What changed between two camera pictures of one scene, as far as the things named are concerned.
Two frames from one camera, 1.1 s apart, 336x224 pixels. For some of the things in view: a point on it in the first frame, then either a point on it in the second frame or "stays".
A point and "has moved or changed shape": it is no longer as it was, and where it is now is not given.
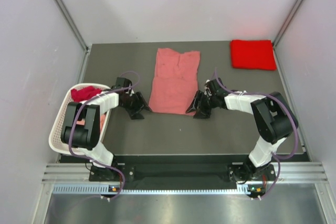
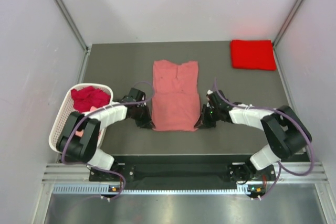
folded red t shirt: (258, 54) stays
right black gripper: (195, 106) to (203, 123)
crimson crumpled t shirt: (84, 93) stays
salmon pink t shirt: (175, 83) has moved or changed shape
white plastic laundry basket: (55, 139) stays
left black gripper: (134, 113) to (147, 122)
